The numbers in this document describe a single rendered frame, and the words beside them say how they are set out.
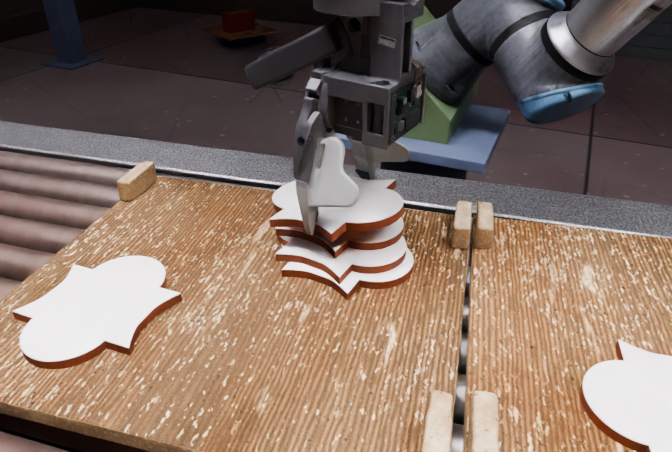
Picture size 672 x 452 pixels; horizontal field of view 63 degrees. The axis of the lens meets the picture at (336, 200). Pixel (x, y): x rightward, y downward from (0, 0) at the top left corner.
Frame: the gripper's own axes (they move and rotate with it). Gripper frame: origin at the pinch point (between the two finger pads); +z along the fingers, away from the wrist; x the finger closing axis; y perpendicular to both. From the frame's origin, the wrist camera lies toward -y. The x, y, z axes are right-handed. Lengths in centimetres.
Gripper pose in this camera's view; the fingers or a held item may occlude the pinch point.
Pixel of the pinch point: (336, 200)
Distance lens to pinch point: 54.7
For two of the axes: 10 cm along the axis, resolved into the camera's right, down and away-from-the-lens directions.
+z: 0.0, 8.6, 5.0
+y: 8.4, 2.7, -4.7
